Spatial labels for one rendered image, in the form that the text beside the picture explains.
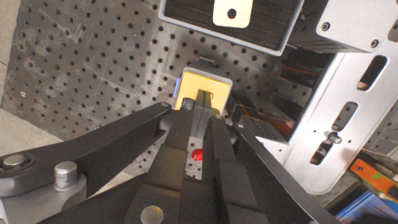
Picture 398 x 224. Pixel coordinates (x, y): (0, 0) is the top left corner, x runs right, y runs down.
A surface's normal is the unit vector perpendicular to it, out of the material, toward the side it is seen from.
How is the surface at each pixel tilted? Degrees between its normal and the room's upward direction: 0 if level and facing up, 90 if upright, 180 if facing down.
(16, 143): 0
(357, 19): 0
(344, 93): 0
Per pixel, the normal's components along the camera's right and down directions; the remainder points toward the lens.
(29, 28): -0.04, 0.34
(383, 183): -0.95, -0.19
